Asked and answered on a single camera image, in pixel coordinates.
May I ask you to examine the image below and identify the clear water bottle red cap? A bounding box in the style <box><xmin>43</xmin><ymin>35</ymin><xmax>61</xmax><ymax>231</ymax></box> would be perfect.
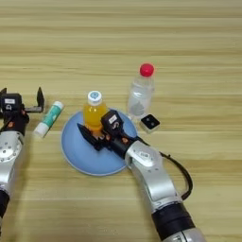
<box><xmin>126</xmin><ymin>62</ymin><xmax>156</xmax><ymax>121</ymax></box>

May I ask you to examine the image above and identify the small white black cube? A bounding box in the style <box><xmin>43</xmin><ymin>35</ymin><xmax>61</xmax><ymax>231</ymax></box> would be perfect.
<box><xmin>139</xmin><ymin>112</ymin><xmax>162</xmax><ymax>134</ymax></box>

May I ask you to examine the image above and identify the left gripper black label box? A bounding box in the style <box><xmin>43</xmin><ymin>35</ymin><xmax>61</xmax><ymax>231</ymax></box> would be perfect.
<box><xmin>0</xmin><ymin>92</ymin><xmax>24</xmax><ymax>113</ymax></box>

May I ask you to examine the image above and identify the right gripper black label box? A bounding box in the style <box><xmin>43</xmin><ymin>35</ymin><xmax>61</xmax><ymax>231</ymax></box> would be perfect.
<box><xmin>100</xmin><ymin>109</ymin><xmax>126</xmax><ymax>136</ymax></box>

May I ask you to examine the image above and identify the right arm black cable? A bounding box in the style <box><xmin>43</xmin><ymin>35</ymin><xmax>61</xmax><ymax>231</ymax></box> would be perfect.
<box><xmin>135</xmin><ymin>135</ymin><xmax>194</xmax><ymax>201</ymax></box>

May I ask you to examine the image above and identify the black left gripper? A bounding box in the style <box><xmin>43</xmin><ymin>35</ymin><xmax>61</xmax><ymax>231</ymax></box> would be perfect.
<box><xmin>0</xmin><ymin>86</ymin><xmax>45</xmax><ymax>136</ymax></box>

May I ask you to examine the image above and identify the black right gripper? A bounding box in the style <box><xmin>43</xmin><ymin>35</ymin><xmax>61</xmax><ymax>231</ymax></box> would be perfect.
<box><xmin>77</xmin><ymin>123</ymin><xmax>138</xmax><ymax>160</ymax></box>

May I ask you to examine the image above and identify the green white glue stick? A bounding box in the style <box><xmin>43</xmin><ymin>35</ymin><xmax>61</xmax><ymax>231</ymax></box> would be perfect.
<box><xmin>32</xmin><ymin>100</ymin><xmax>65</xmax><ymax>139</ymax></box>

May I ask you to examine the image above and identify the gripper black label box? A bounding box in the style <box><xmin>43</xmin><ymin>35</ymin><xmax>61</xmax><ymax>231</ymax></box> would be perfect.
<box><xmin>0</xmin><ymin>92</ymin><xmax>24</xmax><ymax>113</ymax></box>
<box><xmin>100</xmin><ymin>109</ymin><xmax>126</xmax><ymax>136</ymax></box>

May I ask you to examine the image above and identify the orange juice bottle white cap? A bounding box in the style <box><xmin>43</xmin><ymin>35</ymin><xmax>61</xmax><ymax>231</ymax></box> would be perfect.
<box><xmin>82</xmin><ymin>90</ymin><xmax>110</xmax><ymax>132</ymax></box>

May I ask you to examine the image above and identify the blue round plate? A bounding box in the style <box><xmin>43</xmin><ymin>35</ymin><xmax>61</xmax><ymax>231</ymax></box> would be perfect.
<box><xmin>60</xmin><ymin>108</ymin><xmax>140</xmax><ymax>177</ymax></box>

